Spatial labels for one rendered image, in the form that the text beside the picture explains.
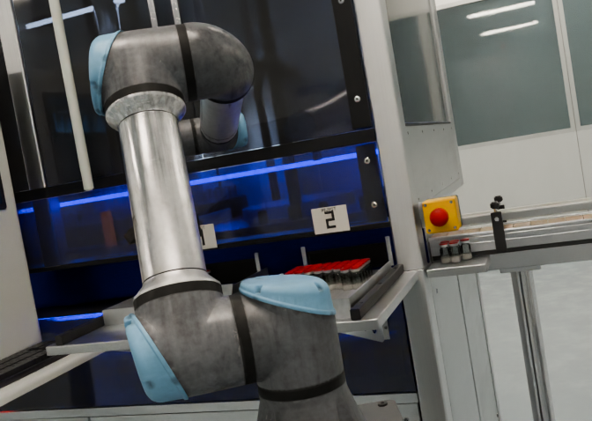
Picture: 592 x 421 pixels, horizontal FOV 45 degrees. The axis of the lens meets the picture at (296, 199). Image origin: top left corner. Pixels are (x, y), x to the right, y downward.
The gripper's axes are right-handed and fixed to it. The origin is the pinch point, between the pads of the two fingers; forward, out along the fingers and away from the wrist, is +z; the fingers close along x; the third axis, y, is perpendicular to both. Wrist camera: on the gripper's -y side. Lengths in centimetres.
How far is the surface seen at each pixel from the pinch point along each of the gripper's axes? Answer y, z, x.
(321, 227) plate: 29.4, -5.6, 19.8
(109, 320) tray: -13.6, 6.1, -5.9
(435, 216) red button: 56, -5, 16
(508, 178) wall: 47, 16, 480
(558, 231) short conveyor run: 80, 3, 31
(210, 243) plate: 0.4, -5.3, 19.8
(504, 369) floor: 46, 92, 213
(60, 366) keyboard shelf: -27.5, 15.1, -7.6
